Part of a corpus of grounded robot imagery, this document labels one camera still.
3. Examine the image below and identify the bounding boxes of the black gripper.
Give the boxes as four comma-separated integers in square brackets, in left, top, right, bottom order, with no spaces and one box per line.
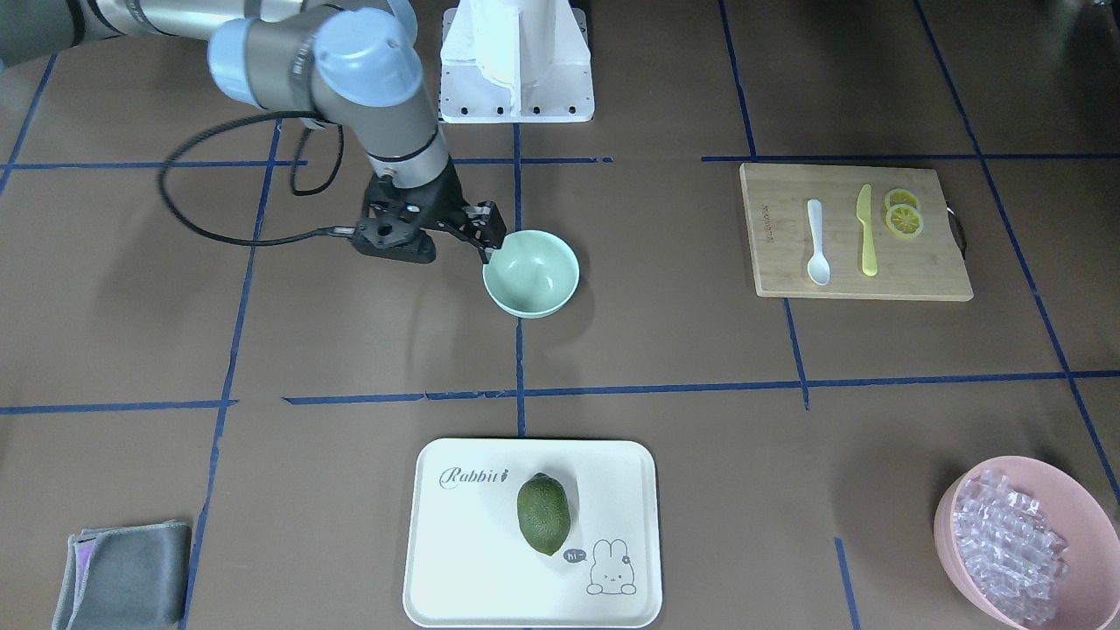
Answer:
[352,161,508,266]

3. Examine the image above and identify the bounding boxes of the light green bowl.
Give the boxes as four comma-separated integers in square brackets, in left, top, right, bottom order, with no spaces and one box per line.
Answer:
[480,230,581,319]

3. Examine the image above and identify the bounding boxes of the white plastic spoon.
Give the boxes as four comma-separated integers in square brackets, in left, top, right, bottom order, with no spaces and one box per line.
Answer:
[808,197,831,286]

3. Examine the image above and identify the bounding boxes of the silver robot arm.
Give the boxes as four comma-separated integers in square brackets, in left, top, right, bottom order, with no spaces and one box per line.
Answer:
[1,1,507,263]

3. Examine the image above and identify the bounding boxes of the pink bowl with ice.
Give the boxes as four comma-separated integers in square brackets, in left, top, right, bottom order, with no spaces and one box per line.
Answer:
[934,456,1119,629]

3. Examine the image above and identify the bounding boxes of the green lime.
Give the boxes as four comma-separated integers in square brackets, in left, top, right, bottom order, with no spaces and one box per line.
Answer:
[516,472,571,556]

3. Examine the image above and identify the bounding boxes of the cream rabbit tray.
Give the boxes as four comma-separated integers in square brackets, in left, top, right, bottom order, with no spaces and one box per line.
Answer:
[402,438,663,629]

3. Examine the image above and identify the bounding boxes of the yellow plastic knife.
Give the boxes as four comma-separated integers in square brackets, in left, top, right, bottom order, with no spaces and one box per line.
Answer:
[856,183,879,277]

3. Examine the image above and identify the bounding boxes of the lemon slice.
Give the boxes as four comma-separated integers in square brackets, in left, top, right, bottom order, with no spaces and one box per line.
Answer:
[885,203,925,239]
[884,188,921,211]

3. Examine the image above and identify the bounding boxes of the bamboo cutting board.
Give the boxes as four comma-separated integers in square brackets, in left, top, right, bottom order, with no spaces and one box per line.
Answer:
[739,163,976,302]

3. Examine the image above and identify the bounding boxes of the grey folded cloth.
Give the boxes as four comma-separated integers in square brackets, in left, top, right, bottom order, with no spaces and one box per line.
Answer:
[52,520,192,629]

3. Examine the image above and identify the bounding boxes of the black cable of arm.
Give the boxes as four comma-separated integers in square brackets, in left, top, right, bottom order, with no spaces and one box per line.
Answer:
[157,109,368,248]

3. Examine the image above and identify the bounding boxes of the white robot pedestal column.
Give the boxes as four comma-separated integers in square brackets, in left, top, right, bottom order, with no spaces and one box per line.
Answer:
[437,1,596,124]

